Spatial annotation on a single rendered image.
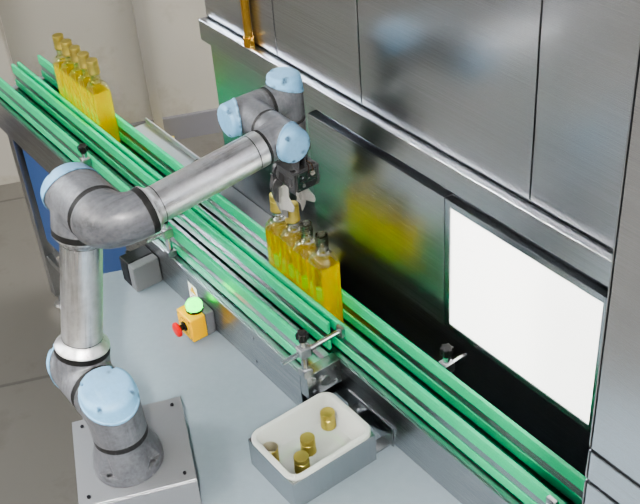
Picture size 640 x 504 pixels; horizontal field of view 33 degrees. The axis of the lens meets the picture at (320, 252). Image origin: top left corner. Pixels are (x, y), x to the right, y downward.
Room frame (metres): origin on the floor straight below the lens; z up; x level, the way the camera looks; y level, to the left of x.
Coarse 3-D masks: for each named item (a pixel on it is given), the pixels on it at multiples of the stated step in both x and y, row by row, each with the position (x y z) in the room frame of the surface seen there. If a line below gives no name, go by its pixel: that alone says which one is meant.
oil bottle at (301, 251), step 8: (296, 248) 1.97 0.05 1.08; (304, 248) 1.96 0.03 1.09; (312, 248) 1.96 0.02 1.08; (296, 256) 1.97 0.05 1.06; (304, 256) 1.95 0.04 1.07; (296, 264) 1.98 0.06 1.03; (304, 264) 1.95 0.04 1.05; (296, 272) 1.98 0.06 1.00; (304, 272) 1.95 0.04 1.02; (296, 280) 1.98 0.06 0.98; (304, 280) 1.95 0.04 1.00; (304, 288) 1.96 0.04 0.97
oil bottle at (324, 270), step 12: (312, 252) 1.94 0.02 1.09; (312, 264) 1.92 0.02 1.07; (324, 264) 1.90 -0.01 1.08; (336, 264) 1.92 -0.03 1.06; (312, 276) 1.92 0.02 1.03; (324, 276) 1.90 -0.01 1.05; (336, 276) 1.92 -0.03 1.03; (312, 288) 1.93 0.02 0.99; (324, 288) 1.90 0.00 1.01; (336, 288) 1.91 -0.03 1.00; (324, 300) 1.90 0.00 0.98; (336, 300) 1.91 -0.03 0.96; (336, 312) 1.91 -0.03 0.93
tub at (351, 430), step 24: (312, 408) 1.71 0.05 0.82; (336, 408) 1.71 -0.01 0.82; (264, 432) 1.64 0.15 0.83; (288, 432) 1.67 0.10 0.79; (312, 432) 1.69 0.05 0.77; (336, 432) 1.68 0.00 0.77; (360, 432) 1.63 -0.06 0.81; (288, 456) 1.62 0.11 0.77; (312, 456) 1.62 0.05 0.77; (336, 456) 1.55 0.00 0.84
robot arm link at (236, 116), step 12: (240, 96) 1.96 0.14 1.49; (252, 96) 1.96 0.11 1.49; (264, 96) 1.96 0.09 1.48; (228, 108) 1.92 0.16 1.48; (240, 108) 1.92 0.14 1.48; (252, 108) 1.91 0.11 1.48; (264, 108) 1.90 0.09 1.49; (276, 108) 1.95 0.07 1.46; (228, 120) 1.91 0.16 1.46; (240, 120) 1.91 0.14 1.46; (252, 120) 1.88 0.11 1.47; (228, 132) 1.92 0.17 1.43; (240, 132) 1.91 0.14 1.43
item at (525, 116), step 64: (256, 0) 2.36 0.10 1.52; (320, 0) 2.15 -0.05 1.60; (384, 0) 1.97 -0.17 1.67; (448, 0) 1.81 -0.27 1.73; (512, 0) 1.68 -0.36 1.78; (576, 0) 1.57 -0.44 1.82; (256, 64) 2.35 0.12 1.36; (320, 64) 2.16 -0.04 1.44; (384, 64) 1.97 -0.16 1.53; (448, 64) 1.81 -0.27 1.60; (512, 64) 1.68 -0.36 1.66; (576, 64) 1.56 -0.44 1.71; (384, 128) 1.94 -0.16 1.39; (448, 128) 1.81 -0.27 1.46; (512, 128) 1.67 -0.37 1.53; (576, 128) 1.55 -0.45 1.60; (256, 192) 2.45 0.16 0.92; (512, 192) 1.67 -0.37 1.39; (576, 192) 1.54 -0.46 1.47; (576, 256) 1.50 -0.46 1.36; (384, 320) 2.00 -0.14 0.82; (512, 384) 1.64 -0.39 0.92; (576, 448) 1.49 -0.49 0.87
